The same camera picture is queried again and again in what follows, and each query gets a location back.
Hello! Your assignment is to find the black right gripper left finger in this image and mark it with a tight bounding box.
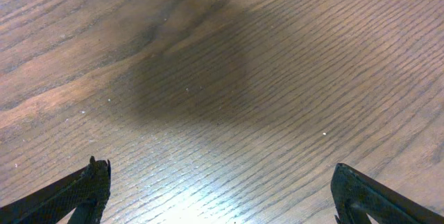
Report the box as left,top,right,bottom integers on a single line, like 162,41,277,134
1,157,111,224

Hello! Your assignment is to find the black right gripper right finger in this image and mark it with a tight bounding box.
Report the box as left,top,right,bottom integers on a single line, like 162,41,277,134
330,163,443,224

